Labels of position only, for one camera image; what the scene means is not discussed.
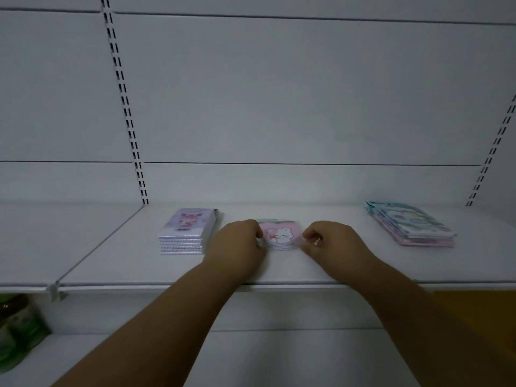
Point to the person's right hand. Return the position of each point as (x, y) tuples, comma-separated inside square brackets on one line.
[(338, 249)]

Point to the person's left hand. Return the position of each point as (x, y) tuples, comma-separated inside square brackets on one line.
[(238, 249)]

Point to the pink heart bear packet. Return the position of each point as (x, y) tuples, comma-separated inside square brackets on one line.
[(280, 235)]

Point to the purple cartoon packets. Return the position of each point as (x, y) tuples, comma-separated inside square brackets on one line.
[(187, 229)]

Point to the stack of teal pink packets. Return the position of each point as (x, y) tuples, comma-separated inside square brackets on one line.
[(411, 225)]

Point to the person's right forearm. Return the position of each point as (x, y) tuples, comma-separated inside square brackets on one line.
[(435, 330)]

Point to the person's left forearm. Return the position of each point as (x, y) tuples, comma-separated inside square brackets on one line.
[(153, 338)]

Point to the group of green-capped tea bottles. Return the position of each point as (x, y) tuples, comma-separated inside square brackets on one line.
[(18, 326)]

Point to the white slotted upright rail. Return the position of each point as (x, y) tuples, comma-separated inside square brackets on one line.
[(494, 151), (124, 100)]

